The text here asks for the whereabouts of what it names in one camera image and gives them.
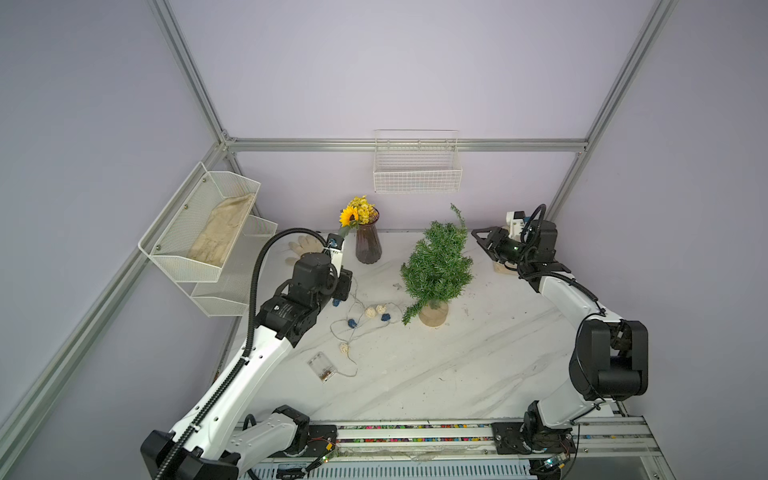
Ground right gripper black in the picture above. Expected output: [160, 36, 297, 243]
[473, 228, 533, 268]

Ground string lights with white balls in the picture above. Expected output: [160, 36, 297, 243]
[307, 280, 404, 383]

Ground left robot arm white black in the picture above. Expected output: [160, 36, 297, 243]
[140, 228, 352, 479]

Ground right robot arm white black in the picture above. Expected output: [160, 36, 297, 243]
[471, 205, 649, 454]

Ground small green christmas tree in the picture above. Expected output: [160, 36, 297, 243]
[400, 204, 474, 325]

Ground beige glove on table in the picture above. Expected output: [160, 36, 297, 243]
[492, 261, 519, 275]

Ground white knit glove black cuff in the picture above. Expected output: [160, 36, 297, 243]
[285, 235, 325, 266]

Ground yellow sunflower bouquet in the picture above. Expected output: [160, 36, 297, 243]
[338, 195, 380, 237]

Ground beige glove in basket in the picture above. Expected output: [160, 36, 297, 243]
[188, 193, 256, 267]

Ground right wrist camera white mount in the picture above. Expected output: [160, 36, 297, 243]
[506, 210, 528, 242]

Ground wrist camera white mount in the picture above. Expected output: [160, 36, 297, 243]
[326, 233, 344, 274]
[506, 210, 528, 242]

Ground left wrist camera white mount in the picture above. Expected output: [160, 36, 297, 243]
[326, 233, 344, 274]

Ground lower white mesh wall basket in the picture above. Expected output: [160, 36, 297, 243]
[180, 215, 278, 317]

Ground white mesh wall basket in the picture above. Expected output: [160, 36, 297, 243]
[138, 163, 261, 283]
[180, 215, 278, 317]

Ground white wire basket back wall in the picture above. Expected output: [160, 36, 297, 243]
[373, 129, 463, 194]

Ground upper white mesh wall basket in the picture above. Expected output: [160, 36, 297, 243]
[138, 163, 261, 283]

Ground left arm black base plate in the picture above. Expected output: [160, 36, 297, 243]
[269, 424, 338, 459]

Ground aluminium frame profile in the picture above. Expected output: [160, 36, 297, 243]
[1, 1, 676, 465]

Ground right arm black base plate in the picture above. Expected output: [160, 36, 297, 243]
[491, 422, 576, 455]

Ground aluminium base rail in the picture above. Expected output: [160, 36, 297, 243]
[238, 411, 674, 479]

